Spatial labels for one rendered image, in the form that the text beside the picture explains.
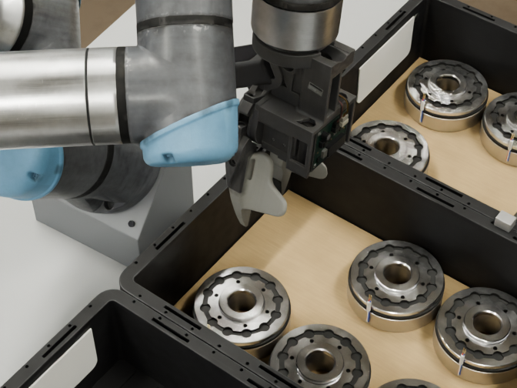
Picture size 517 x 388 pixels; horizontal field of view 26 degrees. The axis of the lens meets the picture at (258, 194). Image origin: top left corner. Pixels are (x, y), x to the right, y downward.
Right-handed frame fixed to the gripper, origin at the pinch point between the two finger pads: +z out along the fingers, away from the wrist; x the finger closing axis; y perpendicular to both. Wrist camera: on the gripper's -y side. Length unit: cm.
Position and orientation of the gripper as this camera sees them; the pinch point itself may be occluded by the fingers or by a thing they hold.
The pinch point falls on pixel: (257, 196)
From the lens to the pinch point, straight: 109.3
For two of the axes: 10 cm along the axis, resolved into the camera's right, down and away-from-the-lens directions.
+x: 5.9, -5.0, 6.3
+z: -0.7, 7.5, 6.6
